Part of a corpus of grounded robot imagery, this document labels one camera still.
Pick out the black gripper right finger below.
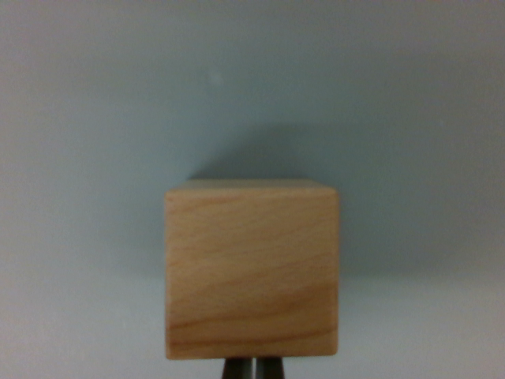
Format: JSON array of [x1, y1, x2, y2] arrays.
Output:
[[256, 357, 286, 379]]

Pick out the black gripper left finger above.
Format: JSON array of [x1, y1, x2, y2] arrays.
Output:
[[222, 357, 250, 379]]

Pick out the light wooden cube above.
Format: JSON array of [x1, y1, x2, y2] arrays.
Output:
[[163, 178, 341, 361]]

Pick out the white plastic bin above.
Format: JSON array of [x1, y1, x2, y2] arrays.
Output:
[[0, 0, 505, 379]]

